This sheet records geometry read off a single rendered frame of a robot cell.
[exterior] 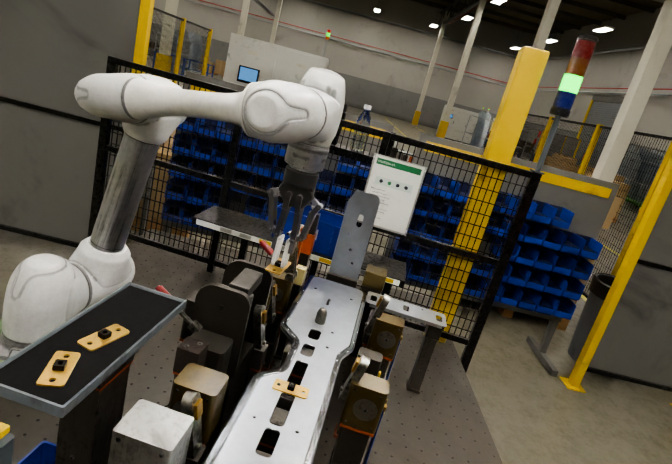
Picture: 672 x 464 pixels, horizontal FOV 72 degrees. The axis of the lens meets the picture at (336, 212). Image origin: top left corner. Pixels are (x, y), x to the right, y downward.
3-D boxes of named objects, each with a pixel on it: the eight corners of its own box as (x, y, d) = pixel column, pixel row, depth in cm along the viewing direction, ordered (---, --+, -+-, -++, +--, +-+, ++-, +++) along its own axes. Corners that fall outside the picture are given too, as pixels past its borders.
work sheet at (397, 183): (405, 236, 197) (427, 167, 189) (355, 221, 199) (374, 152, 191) (405, 234, 199) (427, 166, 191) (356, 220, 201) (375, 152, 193)
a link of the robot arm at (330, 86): (297, 134, 106) (271, 135, 93) (314, 66, 101) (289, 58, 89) (340, 148, 103) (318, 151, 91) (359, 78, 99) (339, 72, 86)
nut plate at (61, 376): (63, 387, 69) (63, 381, 69) (34, 385, 68) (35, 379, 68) (81, 354, 77) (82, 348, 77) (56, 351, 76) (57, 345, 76)
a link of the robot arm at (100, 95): (119, 68, 106) (160, 75, 119) (60, 64, 112) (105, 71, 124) (120, 125, 109) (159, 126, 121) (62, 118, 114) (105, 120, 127)
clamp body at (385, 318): (381, 424, 148) (413, 331, 139) (346, 412, 149) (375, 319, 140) (383, 411, 154) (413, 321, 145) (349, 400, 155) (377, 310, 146)
